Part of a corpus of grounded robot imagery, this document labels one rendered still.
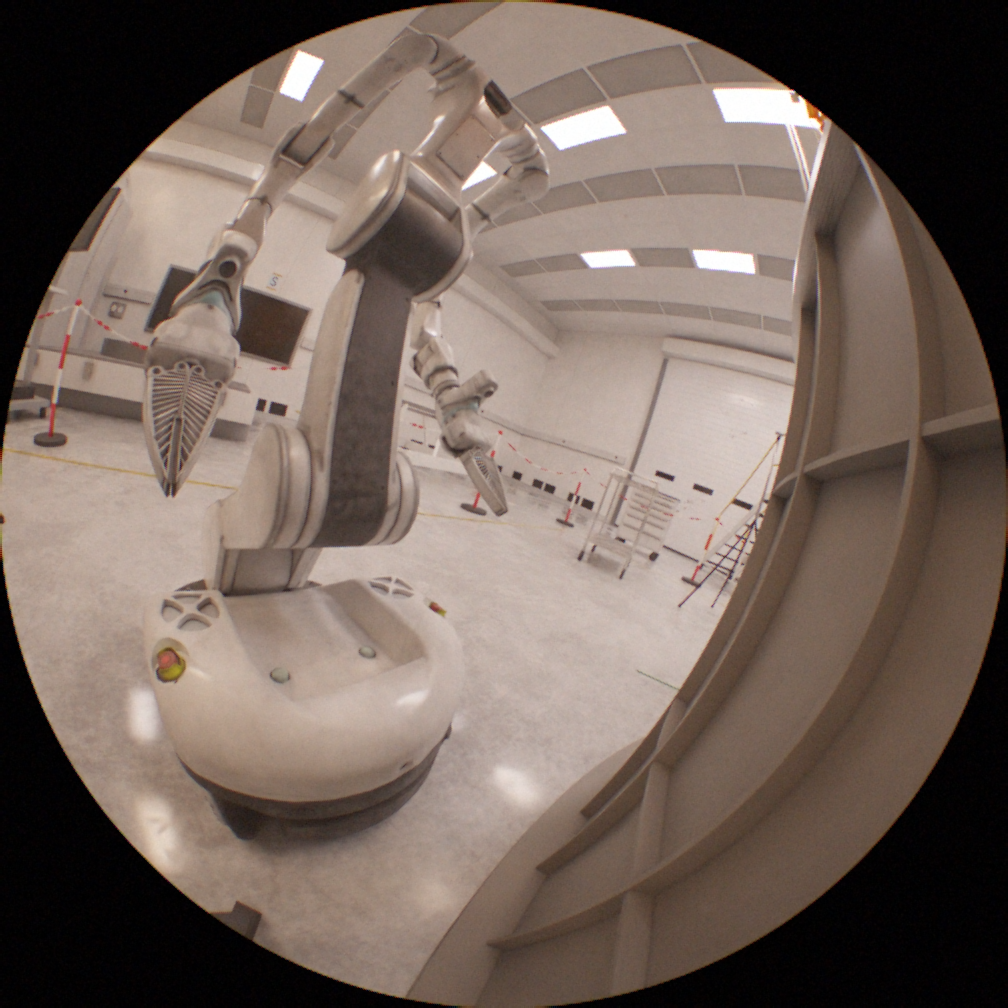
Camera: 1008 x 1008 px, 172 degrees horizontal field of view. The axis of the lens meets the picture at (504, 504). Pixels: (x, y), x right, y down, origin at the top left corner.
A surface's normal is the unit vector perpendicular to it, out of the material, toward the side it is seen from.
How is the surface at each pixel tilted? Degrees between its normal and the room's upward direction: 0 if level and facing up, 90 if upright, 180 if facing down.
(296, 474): 58
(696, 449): 90
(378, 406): 70
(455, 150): 96
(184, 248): 90
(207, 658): 1
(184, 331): 44
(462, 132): 96
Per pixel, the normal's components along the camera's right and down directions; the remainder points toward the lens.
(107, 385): 0.69, 0.34
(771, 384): -0.64, -0.11
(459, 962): 0.33, -0.93
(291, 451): 0.73, -0.51
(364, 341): 0.86, 0.01
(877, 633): -0.36, 0.00
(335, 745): 0.70, -0.38
